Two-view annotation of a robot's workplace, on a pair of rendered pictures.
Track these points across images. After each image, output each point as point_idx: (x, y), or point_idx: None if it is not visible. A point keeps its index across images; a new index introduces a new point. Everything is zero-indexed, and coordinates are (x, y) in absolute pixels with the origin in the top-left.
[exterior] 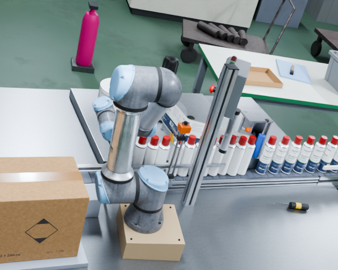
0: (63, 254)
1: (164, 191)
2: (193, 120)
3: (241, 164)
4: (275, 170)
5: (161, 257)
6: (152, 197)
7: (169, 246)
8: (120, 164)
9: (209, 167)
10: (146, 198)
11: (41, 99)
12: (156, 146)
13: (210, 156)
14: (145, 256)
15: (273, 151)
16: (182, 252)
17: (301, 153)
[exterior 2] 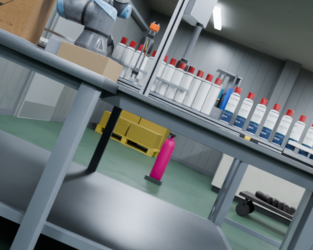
0: (10, 29)
1: (108, 14)
2: (176, 68)
3: (205, 102)
4: (238, 123)
5: (87, 67)
6: (96, 14)
7: (95, 56)
8: None
9: (175, 94)
10: (91, 13)
11: None
12: (132, 48)
13: (167, 48)
14: (74, 62)
15: (237, 101)
16: (105, 67)
17: (267, 118)
